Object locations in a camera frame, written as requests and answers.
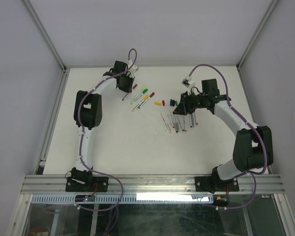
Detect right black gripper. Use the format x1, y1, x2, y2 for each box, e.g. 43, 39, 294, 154
173, 90, 207, 116

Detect grey purple pen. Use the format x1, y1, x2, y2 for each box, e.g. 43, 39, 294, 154
190, 114, 195, 128

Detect pink capped marker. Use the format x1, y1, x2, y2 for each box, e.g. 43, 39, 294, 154
194, 113, 199, 125

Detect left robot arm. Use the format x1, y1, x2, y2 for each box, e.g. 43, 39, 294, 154
65, 59, 138, 194

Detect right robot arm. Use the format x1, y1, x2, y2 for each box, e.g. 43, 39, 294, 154
173, 78, 273, 193

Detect dark red capped marker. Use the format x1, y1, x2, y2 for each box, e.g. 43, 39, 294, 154
132, 92, 155, 112

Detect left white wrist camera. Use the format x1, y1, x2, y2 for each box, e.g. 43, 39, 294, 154
127, 59, 139, 77

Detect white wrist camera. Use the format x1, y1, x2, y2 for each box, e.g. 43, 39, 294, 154
127, 59, 139, 77
181, 76, 196, 95

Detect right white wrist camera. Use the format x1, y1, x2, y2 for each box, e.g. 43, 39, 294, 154
181, 76, 196, 95

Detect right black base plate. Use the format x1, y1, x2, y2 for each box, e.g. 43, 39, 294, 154
194, 176, 239, 193

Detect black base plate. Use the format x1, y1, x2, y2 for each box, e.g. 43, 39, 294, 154
194, 176, 239, 193
65, 177, 109, 193

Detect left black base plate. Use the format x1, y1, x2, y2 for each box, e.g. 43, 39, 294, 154
65, 177, 109, 193

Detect slotted grey cable duct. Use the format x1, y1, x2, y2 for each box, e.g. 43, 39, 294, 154
31, 193, 214, 205

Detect aluminium front rail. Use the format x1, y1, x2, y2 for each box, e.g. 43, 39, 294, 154
21, 174, 285, 195

